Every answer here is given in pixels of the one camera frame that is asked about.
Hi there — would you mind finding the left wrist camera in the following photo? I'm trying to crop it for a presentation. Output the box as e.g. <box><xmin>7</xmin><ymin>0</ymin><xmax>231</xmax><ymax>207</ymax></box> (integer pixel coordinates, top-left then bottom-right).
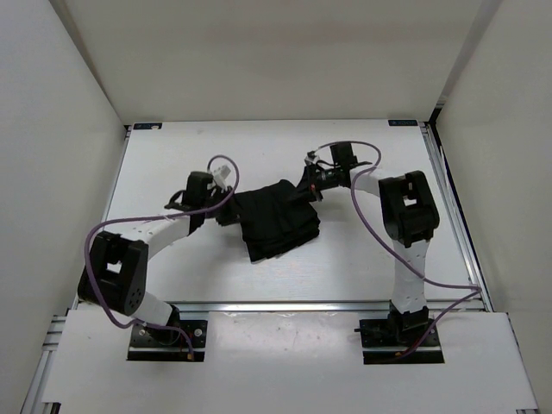
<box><xmin>165</xmin><ymin>165</ymin><xmax>232</xmax><ymax>211</ymax></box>

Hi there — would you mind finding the left aluminium frame rail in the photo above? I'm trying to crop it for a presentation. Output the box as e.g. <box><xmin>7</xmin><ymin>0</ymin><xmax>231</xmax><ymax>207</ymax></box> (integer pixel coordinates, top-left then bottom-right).
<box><xmin>20</xmin><ymin>316</ymin><xmax>66</xmax><ymax>414</ymax></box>

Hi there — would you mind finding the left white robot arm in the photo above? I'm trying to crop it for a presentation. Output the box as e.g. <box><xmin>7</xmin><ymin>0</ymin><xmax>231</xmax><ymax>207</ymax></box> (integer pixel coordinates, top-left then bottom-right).
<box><xmin>78</xmin><ymin>185</ymin><xmax>235</xmax><ymax>345</ymax></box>

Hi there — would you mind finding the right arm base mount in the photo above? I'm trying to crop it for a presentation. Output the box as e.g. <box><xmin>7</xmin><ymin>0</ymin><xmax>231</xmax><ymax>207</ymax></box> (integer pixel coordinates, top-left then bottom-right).
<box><xmin>354</xmin><ymin>304</ymin><xmax>445</xmax><ymax>365</ymax></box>

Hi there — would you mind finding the front aluminium rail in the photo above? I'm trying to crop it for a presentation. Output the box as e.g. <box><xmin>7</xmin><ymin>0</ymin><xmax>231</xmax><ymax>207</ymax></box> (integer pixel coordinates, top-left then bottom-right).
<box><xmin>173</xmin><ymin>301</ymin><xmax>389</xmax><ymax>313</ymax></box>

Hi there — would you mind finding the blue corner label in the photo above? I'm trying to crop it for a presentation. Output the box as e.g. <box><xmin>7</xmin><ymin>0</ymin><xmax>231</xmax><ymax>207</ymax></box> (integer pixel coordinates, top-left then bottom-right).
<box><xmin>388</xmin><ymin>119</ymin><xmax>418</xmax><ymax>127</ymax></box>
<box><xmin>133</xmin><ymin>122</ymin><xmax>163</xmax><ymax>130</ymax></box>

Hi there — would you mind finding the right blue corner label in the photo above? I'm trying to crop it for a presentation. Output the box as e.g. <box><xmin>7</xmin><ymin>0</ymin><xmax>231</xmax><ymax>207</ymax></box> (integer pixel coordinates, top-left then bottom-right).
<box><xmin>388</xmin><ymin>119</ymin><xmax>418</xmax><ymax>127</ymax></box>

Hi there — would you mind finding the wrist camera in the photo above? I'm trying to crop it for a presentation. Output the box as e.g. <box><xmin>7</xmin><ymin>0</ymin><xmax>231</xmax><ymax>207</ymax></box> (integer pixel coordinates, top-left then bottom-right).
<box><xmin>304</xmin><ymin>142</ymin><xmax>372</xmax><ymax>170</ymax></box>
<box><xmin>165</xmin><ymin>165</ymin><xmax>232</xmax><ymax>211</ymax></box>

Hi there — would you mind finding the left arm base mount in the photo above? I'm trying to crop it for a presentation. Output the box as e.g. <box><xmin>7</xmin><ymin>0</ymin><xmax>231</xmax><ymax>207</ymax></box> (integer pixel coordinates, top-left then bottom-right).
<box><xmin>127</xmin><ymin>305</ymin><xmax>208</xmax><ymax>362</ymax></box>

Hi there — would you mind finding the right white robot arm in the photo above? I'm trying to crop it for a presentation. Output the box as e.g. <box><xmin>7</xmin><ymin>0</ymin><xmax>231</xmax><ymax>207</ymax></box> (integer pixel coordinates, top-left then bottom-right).
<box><xmin>293</xmin><ymin>165</ymin><xmax>440</xmax><ymax>345</ymax></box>

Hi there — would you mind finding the black pleated skirt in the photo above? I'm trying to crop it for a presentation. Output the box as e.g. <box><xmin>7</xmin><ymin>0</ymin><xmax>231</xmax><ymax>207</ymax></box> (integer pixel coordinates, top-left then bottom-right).
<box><xmin>234</xmin><ymin>179</ymin><xmax>320</xmax><ymax>263</ymax></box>

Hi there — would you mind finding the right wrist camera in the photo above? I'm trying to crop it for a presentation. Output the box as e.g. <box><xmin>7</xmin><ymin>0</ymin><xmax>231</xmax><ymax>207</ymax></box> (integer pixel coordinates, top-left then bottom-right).
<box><xmin>304</xmin><ymin>142</ymin><xmax>372</xmax><ymax>170</ymax></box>

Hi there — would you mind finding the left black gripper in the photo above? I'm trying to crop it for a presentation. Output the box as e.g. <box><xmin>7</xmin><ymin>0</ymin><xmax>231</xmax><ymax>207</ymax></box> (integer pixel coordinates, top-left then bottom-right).
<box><xmin>201</xmin><ymin>185</ymin><xmax>252</xmax><ymax>226</ymax></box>

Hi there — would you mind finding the left blue corner label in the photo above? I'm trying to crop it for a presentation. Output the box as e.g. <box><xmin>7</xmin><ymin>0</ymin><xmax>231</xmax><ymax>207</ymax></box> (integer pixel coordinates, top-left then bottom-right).
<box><xmin>133</xmin><ymin>122</ymin><xmax>163</xmax><ymax>130</ymax></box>

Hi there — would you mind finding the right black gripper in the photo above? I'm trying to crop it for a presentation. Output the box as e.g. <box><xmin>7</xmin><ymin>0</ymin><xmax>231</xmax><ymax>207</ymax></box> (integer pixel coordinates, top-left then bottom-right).
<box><xmin>288</xmin><ymin>163</ymin><xmax>339</xmax><ymax>204</ymax></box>

